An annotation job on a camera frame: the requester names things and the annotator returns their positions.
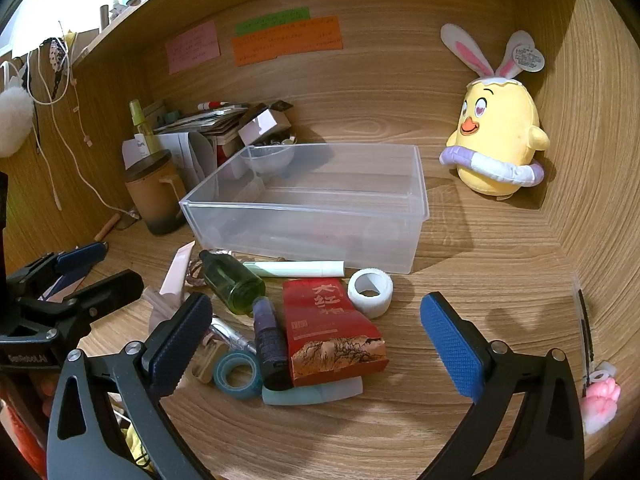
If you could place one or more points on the small white open carton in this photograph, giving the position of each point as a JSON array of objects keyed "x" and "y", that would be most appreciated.
[{"x": 262, "y": 125}]

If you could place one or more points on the dark purple bottle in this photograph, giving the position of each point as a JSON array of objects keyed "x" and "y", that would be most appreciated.
[{"x": 270, "y": 345}]

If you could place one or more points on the yellow chick plush toy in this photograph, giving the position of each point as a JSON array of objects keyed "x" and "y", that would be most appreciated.
[{"x": 495, "y": 125}]

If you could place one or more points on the stack of papers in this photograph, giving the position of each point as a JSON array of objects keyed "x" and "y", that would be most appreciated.
[{"x": 200, "y": 122}]

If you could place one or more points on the person's left forearm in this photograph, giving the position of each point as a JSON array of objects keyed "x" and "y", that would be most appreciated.
[{"x": 20, "y": 435}]

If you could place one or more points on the pale pink tube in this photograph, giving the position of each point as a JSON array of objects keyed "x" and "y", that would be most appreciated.
[{"x": 177, "y": 270}]

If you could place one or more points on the person's left hand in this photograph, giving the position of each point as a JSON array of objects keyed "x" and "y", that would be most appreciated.
[{"x": 47, "y": 387}]

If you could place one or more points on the white bowl with items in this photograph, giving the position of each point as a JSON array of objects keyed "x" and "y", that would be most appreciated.
[{"x": 267, "y": 160}]

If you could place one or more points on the small red box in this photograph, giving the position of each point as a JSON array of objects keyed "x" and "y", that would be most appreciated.
[{"x": 222, "y": 152}]

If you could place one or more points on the clear plastic wrapper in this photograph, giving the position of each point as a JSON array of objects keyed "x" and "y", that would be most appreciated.
[{"x": 162, "y": 310}]

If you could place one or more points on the pale green pen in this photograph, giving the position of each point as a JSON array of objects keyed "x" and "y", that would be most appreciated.
[{"x": 300, "y": 269}]

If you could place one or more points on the mint green case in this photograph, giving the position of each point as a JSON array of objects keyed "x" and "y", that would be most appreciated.
[{"x": 320, "y": 394}]

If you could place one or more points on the teal tape roll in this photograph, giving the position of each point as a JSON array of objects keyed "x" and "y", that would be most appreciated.
[{"x": 222, "y": 377}]

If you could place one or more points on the white tape roll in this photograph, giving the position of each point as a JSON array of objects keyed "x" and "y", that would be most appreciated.
[{"x": 372, "y": 307}]

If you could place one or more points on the pink sticky note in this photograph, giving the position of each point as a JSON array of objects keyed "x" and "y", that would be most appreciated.
[{"x": 192, "y": 47}]

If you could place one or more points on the white cardboard package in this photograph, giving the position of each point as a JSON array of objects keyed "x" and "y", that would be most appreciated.
[{"x": 185, "y": 155}]

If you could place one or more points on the green glass bottle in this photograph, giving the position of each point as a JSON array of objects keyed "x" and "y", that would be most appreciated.
[{"x": 232, "y": 280}]

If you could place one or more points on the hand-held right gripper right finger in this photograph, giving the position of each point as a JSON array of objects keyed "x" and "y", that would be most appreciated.
[{"x": 450, "y": 345}]

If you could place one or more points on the yellow-green spray bottle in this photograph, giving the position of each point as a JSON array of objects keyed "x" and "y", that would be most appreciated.
[{"x": 140, "y": 125}]

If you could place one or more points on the pink candy wrapper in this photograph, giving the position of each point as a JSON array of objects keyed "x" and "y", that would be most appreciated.
[{"x": 192, "y": 277}]

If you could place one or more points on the brown mug with lid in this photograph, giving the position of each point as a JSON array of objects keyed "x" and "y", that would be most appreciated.
[{"x": 150, "y": 200}]

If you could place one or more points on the red printed packet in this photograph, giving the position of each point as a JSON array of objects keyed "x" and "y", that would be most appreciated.
[{"x": 320, "y": 325}]

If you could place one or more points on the red marker pen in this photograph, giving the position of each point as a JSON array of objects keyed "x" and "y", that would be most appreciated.
[{"x": 215, "y": 105}]

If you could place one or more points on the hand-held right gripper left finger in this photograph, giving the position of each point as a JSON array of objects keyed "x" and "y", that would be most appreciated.
[{"x": 182, "y": 335}]

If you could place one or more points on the orange sticky note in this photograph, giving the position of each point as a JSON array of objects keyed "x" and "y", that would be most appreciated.
[{"x": 285, "y": 45}]

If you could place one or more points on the clear plastic storage box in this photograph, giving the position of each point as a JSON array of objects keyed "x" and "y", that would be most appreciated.
[{"x": 310, "y": 210}]

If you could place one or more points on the white fluffy pompom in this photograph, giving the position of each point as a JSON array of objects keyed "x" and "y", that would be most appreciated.
[{"x": 15, "y": 120}]

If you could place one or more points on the green sticky note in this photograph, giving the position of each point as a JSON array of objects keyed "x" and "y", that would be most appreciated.
[{"x": 272, "y": 21}]

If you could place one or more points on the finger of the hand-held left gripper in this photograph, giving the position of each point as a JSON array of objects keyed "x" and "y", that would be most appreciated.
[
  {"x": 115, "y": 290},
  {"x": 80, "y": 256}
]

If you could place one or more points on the small wooden block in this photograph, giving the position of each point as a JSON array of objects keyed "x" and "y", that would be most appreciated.
[{"x": 205, "y": 372}]

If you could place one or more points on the yellow cloth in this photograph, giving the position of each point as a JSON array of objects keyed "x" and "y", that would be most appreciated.
[{"x": 132, "y": 442}]

